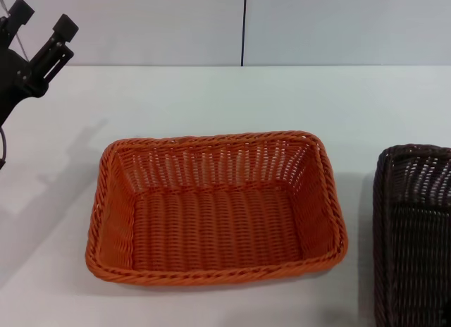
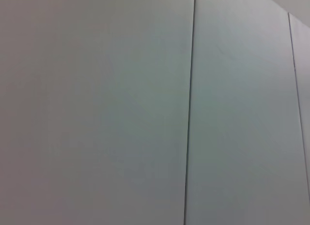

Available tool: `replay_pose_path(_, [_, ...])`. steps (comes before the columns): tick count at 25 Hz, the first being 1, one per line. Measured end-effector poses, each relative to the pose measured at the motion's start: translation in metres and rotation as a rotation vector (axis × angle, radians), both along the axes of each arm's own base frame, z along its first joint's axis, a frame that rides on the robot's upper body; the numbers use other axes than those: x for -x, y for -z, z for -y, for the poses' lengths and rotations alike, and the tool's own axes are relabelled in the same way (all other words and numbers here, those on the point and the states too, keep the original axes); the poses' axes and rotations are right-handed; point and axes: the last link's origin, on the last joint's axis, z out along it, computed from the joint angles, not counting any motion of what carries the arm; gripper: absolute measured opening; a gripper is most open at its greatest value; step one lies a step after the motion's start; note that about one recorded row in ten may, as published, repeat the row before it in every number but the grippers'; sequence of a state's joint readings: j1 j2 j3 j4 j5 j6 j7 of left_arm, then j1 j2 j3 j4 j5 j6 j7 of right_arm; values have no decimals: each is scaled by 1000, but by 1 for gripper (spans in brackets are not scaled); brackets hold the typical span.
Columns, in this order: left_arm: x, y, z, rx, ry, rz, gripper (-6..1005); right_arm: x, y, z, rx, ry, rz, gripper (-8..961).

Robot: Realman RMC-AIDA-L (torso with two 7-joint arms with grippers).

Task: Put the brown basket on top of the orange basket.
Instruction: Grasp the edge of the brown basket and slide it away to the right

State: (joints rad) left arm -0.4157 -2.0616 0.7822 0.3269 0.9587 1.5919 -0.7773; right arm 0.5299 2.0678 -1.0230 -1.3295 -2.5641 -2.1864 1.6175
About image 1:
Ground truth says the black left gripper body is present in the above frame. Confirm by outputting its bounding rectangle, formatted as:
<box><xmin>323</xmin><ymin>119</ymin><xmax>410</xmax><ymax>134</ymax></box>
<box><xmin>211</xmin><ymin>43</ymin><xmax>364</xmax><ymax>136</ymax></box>
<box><xmin>0</xmin><ymin>47</ymin><xmax>49</xmax><ymax>129</ymax></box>

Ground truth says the orange woven plastic basket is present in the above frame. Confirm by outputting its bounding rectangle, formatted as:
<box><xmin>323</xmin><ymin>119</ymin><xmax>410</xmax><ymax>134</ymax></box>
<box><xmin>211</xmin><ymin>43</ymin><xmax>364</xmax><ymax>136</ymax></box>
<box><xmin>85</xmin><ymin>130</ymin><xmax>350</xmax><ymax>289</ymax></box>

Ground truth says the dark brown woven plastic basket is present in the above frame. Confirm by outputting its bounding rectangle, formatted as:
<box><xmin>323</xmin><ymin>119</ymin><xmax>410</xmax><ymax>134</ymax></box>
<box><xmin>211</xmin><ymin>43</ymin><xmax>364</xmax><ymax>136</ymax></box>
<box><xmin>372</xmin><ymin>144</ymin><xmax>451</xmax><ymax>327</ymax></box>

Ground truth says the grey left gripper cable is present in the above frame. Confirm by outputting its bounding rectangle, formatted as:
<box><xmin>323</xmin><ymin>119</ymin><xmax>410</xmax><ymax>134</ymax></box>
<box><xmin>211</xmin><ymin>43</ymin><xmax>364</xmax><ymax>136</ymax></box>
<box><xmin>0</xmin><ymin>127</ymin><xmax>8</xmax><ymax>170</ymax></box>

